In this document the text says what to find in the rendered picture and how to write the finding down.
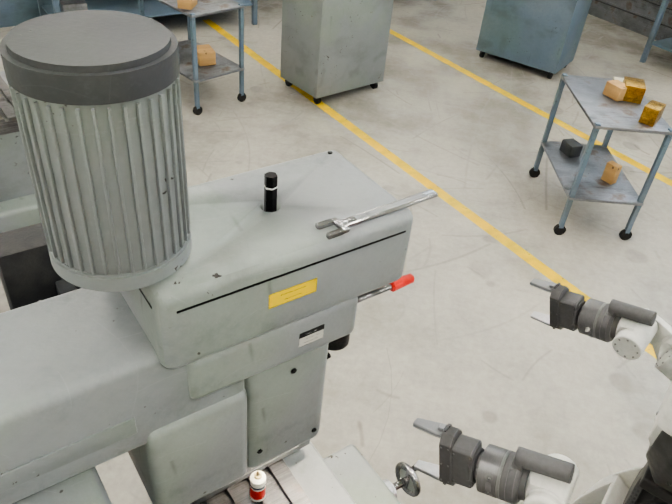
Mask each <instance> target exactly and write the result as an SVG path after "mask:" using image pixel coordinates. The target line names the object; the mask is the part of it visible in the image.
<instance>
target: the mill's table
mask: <svg viewBox="0 0 672 504"><path fill-rule="evenodd" d="M260 471H262V472H264V473H265V475H266V496H265V499H264V500H263V501H261V502H254V501H252V500H251V498H250V476H249V477H247V478H246V479H244V480H242V481H240V482H238V483H236V484H235V485H233V486H231V487H229V488H227V489H225V490H223V491H222V492H220V493H218V494H216V495H214V496H212V497H211V498H209V499H207V500H205V501H203V502H201V503H200V504H312V502H311V501H310V499H309V498H308V496H307V495H306V493H305V492H304V490H303V489H302V487H301V486H300V484H299V483H298V481H297V480H296V479H295V477H294V476H293V474H292V473H291V471H290V470H289V468H288V467H287V465H286V464H285V462H284V461H283V459H281V460H279V461H277V462H275V463H273V464H271V465H270V466H268V467H266V468H264V469H262V470H260Z"/></svg>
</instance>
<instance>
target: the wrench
mask: <svg viewBox="0 0 672 504"><path fill-rule="evenodd" d="M437 196H438V193H437V192H435V191H434V190H433V189H429V190H426V191H423V192H420V193H417V194H414V195H411V196H408V197H405V198H402V199H400V200H397V201H394V202H391V203H388V204H385V205H382V206H379V207H376V208H373V209H370V210H367V211H364V212H361V213H359V214H356V215H353V216H350V217H347V218H344V219H341V220H339V219H338V218H337V217H335V218H332V219H327V220H324V221H321V222H318V223H315V227H316V228H317V229H318V230H320V229H323V228H326V227H329V226H332V225H335V226H336V227H337V228H338V229H336V230H333V231H330V232H327V233H326V238H328V239H329V240H330V239H333V238H335V237H338V236H341V235H344V234H345V233H348V232H349V231H350V229H349V228H350V227H353V226H355V225H358V224H361V223H364V222H367V221H370V220H372V219H375V218H378V217H381V216H384V215H387V214H389V213H392V212H395V211H398V210H401V209H404V208H407V207H409V206H412V205H415V204H418V203H421V202H424V201H426V200H429V199H432V198H435V197H437Z"/></svg>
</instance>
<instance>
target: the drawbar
mask: <svg viewBox="0 0 672 504"><path fill-rule="evenodd" d="M277 178H278V176H277V174H276V173H275V172H267V173H265V174H264V185H265V187H266V188H271V189H273V188H275V187H277ZM265 187H264V211H266V212H275V211H277V188H276V189H274V190H267V189H266V188H265Z"/></svg>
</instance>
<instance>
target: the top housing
mask: <svg viewBox="0 0 672 504"><path fill-rule="evenodd" d="M267 172H275V173H276V174H277V176H278V178H277V211H275V212H266V211H264V174H265V173H267ZM188 201H189V215H190V228H191V239H192V248H191V252H190V255H189V257H188V259H187V260H186V262H185V263H184V264H183V265H182V266H181V267H180V268H179V269H178V270H177V271H176V272H174V273H173V274H172V275H170V276H169V277H167V278H165V279H163V280H161V281H159V282H157V283H155V284H152V285H150V286H147V287H143V288H140V289H135V290H130V291H122V292H121V294H122V295H123V297H124V299H125V300H126V302H127V304H128V305H129V307H130V309H131V310H132V312H133V314H134V316H135V317H136V319H137V321H138V322H139V324H140V326H141V327H142V329H143V331H144V332H145V334H146V336H147V337H148V339H149V341H150V342H151V344H152V346H153V347H154V349H155V351H156V353H157V355H158V358H159V361H160V363H161V364H162V365H163V366H164V367H166V368H169V369H175V368H179V367H182V366H184V365H187V364H189V363H192V362H194V361H197V360H199V359H202V358H204V357H207V356H209V355H212V354H214V353H217V352H219V351H222V350H224V349H227V348H229V347H232V346H234V345H237V344H239V343H242V342H244V341H247V340H249V339H252V338H254V337H257V336H259V335H262V334H264V333H267V332H269V331H272V330H274V329H277V328H279V327H282V326H284V325H287V324H289V323H292V322H294V321H297V320H299V319H302V318H304V317H307V316H309V315H312V314H314V313H317V312H319V311H322V310H324V309H327V308H329V307H332V306H334V305H337V304H339V303H342V302H344V301H347V300H349V299H352V298H354V297H357V296H359V295H362V294H364V293H367V292H369V291H372V290H374V289H377V288H379V287H382V286H384V285H387V284H389V283H392V282H394V281H397V280H398V279H400V278H401V276H402V274H403V270H404V265H405V260H406V255H407V249H408V244H409V239H410V233H411V228H412V223H413V215H412V212H411V211H410V210H409V209H408V208H404V209H401V210H398V211H395V212H392V213H389V214H387V215H384V216H381V217H378V218H375V219H372V220H370V221H367V222H364V223H361V224H358V225H355V226H353V227H350V228H349V229H350V231H349V232H348V233H345V234H344V235H341V236H338V237H335V238H333V239H330V240H329V239H328V238H326V233H327V232H330V231H333V230H336V229H338V228H337V227H336V226H335V225H332V226H329V227H326V228H323V229H320V230H318V229H317V228H316V227H315V223H318V222H321V221H324V220H327V219H332V218H335V217H337V218H338V219H339V220H341V219H344V218H347V217H350V216H353V215H356V214H359V213H361V212H364V211H367V210H370V209H373V208H376V207H379V206H382V205H385V204H388V203H391V202H394V201H397V199H396V198H395V197H393V196H392V195H391V194H390V193H388V192H387V191H386V190H385V189H383V188H382V187H381V186H380V185H378V184H377V183H376V182H375V181H373V180H372V179H371V178H370V177H368V176H367V175H366V174H365V173H363V172H362V171H361V170H360V169H358V168H357V167H356V166H355V165H353V164H352V163H351V162H350V161H348V160H347V159H346V158H345V157H343V156H342V155H341V154H340V153H338V152H337V151H334V150H331V151H325V152H321V153H318V154H314V155H310V156H306V157H302V158H298V159H294V160H290V161H287V162H283V163H279V164H275V165H271V166H267V167H263V168H259V169H256V170H252V171H248V172H244V173H240V174H236V175H232V176H228V177H225V178H221V179H217V180H213V181H209V182H205V183H201V184H197V185H194V186H190V187H188Z"/></svg>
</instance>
